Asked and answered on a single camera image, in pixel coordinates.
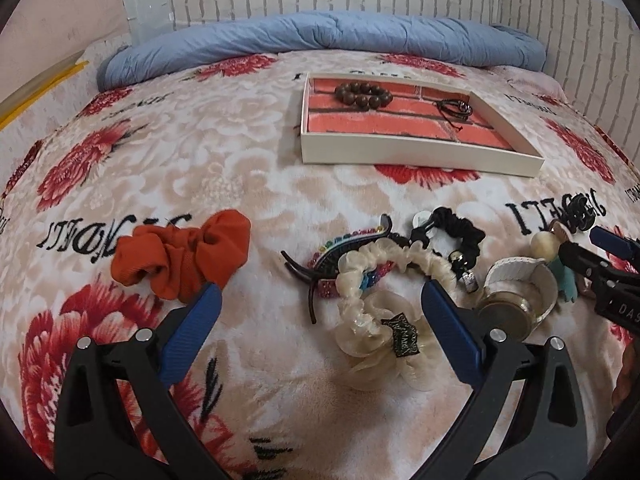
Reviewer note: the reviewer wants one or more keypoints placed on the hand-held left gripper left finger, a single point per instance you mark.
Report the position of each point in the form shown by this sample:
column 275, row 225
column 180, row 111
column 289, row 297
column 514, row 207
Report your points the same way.
column 192, row 330

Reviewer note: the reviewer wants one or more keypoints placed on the cream satin ruffled scrunchie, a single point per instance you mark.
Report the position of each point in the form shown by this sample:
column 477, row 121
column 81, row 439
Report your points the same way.
column 350, row 270

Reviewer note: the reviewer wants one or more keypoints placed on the yellow strip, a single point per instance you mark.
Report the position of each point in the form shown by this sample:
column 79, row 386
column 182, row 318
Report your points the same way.
column 50, row 87

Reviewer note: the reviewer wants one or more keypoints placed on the floral printed blanket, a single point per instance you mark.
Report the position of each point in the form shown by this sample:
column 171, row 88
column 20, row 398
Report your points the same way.
column 200, row 135

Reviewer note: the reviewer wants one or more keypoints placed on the rhinestone brown hair clip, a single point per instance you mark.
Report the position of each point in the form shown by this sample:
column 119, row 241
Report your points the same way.
column 325, row 260

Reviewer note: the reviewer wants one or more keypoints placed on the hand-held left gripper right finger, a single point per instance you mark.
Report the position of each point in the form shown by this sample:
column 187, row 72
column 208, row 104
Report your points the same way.
column 450, row 330

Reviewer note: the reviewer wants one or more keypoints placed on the white tray with brick lining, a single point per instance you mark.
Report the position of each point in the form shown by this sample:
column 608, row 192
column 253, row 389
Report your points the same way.
column 400, row 157

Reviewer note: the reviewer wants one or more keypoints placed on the black scrunchie with charms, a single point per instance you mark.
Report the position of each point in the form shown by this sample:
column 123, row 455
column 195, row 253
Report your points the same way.
column 465, row 230

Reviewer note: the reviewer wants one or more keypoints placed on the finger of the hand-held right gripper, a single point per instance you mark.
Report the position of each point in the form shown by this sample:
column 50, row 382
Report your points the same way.
column 580, row 260
column 612, row 242

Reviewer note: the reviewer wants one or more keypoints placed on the black hair claw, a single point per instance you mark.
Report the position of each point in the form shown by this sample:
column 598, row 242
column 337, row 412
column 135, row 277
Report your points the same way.
column 580, row 212

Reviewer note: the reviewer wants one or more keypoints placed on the orange scrunchie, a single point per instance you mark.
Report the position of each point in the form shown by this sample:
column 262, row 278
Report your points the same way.
column 175, row 255

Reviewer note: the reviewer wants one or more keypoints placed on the clear plastic container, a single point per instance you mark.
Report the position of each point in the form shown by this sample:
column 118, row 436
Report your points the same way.
column 145, row 0

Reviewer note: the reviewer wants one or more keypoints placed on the blue quilt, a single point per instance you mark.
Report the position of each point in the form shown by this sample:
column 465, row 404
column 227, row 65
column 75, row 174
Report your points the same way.
column 325, row 30

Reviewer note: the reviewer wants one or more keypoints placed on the cream scrunchie with black label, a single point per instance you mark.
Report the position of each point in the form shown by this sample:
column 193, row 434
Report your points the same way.
column 370, row 355

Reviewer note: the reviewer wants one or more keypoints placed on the person's right hand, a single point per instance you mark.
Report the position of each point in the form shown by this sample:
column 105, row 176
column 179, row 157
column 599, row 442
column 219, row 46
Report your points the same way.
column 629, row 375

